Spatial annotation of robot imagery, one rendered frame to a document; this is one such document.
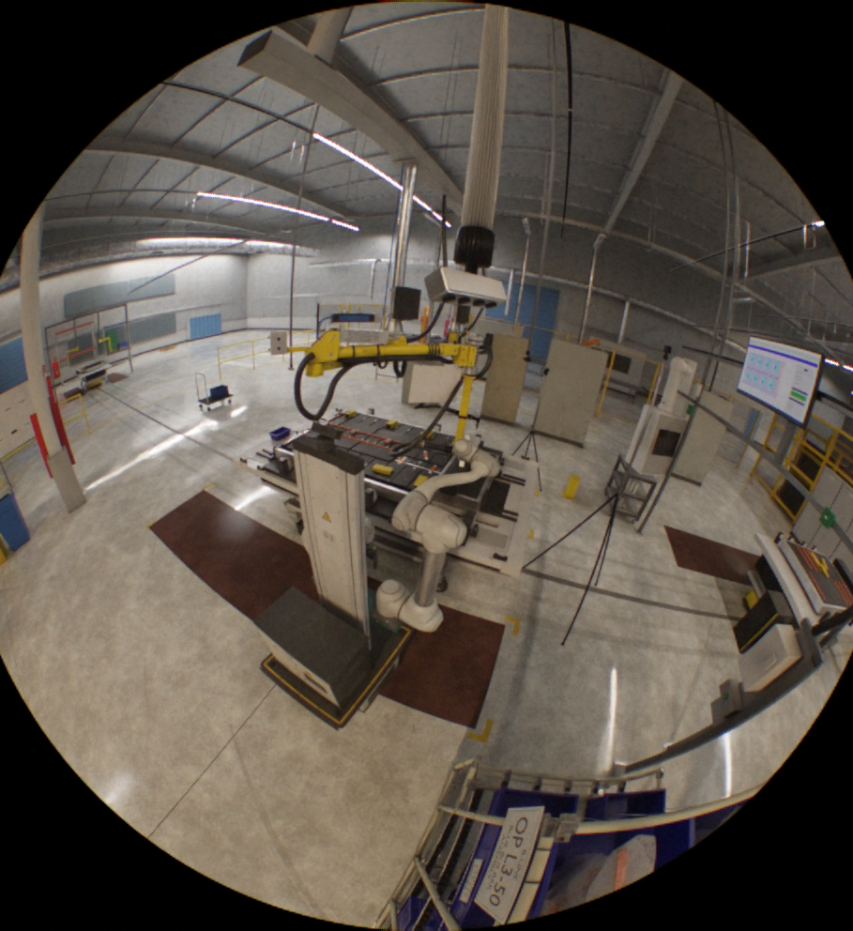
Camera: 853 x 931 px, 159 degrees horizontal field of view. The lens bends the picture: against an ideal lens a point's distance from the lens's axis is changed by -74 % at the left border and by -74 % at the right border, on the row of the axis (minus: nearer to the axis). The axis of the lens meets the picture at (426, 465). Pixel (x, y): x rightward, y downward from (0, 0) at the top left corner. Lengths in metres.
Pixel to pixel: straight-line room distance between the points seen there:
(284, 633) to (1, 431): 7.85
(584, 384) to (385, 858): 7.13
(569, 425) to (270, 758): 6.90
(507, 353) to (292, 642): 6.16
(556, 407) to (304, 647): 6.14
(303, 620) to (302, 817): 1.42
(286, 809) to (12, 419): 8.12
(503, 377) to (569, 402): 1.49
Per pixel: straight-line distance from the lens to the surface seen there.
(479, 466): 1.64
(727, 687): 2.02
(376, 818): 2.34
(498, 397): 6.80
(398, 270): 1.93
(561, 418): 6.74
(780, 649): 1.72
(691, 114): 11.16
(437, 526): 1.24
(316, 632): 1.71
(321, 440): 1.15
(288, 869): 2.51
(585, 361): 6.54
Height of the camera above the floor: 2.32
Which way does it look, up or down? 30 degrees down
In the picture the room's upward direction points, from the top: 7 degrees clockwise
